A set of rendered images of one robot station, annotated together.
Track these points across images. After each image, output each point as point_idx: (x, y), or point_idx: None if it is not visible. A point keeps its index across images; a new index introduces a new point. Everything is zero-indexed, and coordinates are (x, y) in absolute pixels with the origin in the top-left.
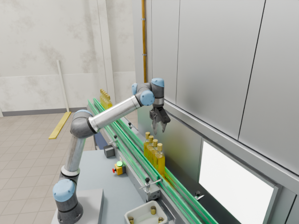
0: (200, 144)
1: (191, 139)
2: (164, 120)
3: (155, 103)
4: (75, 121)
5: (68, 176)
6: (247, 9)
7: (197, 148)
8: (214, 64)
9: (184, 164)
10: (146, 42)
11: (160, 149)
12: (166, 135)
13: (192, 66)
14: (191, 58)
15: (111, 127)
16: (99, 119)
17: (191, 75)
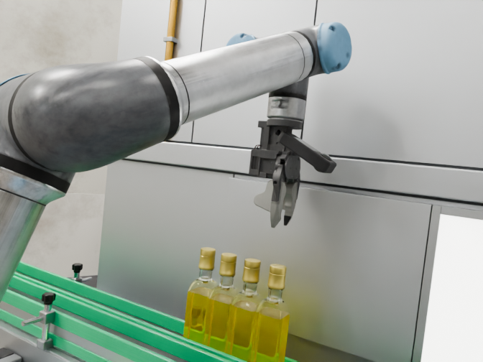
0: (425, 231)
1: (382, 230)
2: (328, 160)
3: (290, 114)
4: (60, 65)
5: None
6: None
7: (411, 249)
8: (460, 1)
9: (346, 329)
10: (181, 9)
11: (284, 281)
12: (258, 258)
13: (375, 26)
14: (371, 6)
15: None
16: (195, 67)
17: (369, 52)
